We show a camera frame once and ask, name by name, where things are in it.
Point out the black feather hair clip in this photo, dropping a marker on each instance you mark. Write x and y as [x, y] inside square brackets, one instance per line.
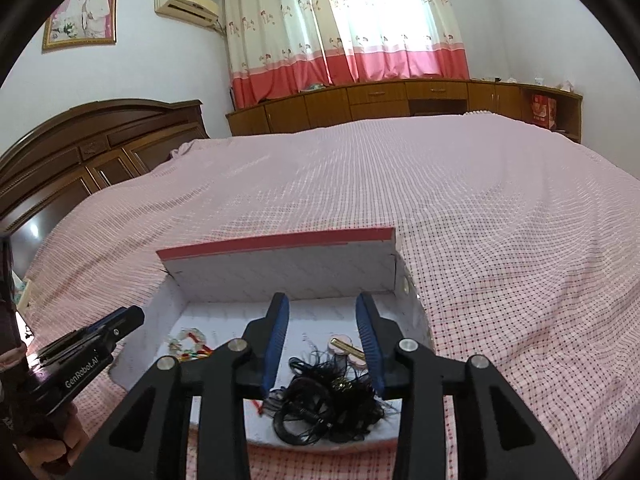
[320, 400]

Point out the red gift box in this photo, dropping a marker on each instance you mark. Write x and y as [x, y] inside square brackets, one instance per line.
[543, 110]

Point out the long wooden cabinet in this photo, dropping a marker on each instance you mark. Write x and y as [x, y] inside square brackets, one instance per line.
[380, 100]

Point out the dark wooden headboard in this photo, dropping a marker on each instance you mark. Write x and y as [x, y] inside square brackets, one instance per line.
[85, 160]

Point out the person's left hand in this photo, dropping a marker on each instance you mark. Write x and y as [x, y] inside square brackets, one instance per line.
[75, 435]

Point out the cream and pink curtain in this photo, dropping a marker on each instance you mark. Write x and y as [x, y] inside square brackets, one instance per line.
[325, 20]

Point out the white air conditioner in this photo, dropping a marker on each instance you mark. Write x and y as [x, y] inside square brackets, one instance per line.
[187, 2]

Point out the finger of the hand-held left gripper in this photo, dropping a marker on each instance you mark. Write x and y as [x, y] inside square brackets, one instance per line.
[112, 325]

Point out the red cardboard box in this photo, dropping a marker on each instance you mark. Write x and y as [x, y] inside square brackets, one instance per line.
[215, 270]

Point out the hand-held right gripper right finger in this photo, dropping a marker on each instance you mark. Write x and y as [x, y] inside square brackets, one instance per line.
[370, 342]

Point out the framed wall photo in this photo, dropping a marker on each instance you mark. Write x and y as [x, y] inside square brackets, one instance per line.
[82, 10]

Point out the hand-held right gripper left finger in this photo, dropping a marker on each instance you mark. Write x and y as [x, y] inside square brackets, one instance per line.
[276, 342]

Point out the pink checked bedsheet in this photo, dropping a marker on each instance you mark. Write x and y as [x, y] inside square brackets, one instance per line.
[450, 200]

